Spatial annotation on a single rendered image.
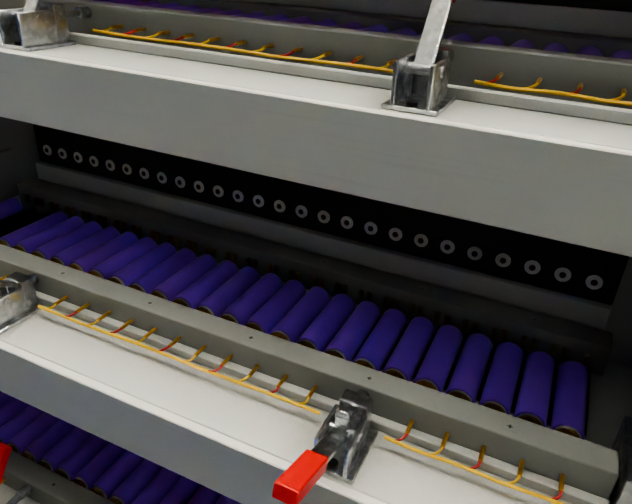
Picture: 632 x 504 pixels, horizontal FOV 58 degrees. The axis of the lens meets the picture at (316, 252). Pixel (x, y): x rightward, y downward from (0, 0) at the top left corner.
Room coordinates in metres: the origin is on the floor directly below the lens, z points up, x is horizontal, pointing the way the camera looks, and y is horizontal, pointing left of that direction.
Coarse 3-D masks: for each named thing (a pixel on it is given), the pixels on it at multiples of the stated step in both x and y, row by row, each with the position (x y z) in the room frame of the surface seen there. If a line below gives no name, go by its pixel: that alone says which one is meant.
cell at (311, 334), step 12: (336, 300) 0.41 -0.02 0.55; (348, 300) 0.41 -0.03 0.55; (324, 312) 0.39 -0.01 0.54; (336, 312) 0.39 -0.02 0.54; (348, 312) 0.40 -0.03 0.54; (312, 324) 0.38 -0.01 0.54; (324, 324) 0.38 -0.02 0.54; (336, 324) 0.39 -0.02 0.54; (312, 336) 0.36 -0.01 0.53; (324, 336) 0.37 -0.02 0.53; (324, 348) 0.37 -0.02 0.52
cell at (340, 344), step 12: (360, 312) 0.39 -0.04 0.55; (372, 312) 0.40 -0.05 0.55; (348, 324) 0.38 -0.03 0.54; (360, 324) 0.38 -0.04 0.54; (372, 324) 0.39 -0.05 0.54; (336, 336) 0.37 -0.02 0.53; (348, 336) 0.37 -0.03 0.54; (360, 336) 0.37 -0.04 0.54; (336, 348) 0.35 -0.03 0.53; (348, 348) 0.36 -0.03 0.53; (348, 360) 0.35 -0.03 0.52
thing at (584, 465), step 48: (48, 288) 0.41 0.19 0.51; (96, 288) 0.39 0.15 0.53; (144, 336) 0.36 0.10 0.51; (192, 336) 0.36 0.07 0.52; (240, 336) 0.35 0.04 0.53; (240, 384) 0.33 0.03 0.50; (336, 384) 0.32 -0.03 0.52; (384, 384) 0.32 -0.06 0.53; (432, 432) 0.30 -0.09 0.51; (480, 432) 0.29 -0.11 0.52; (528, 432) 0.29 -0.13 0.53; (576, 480) 0.28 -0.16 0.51
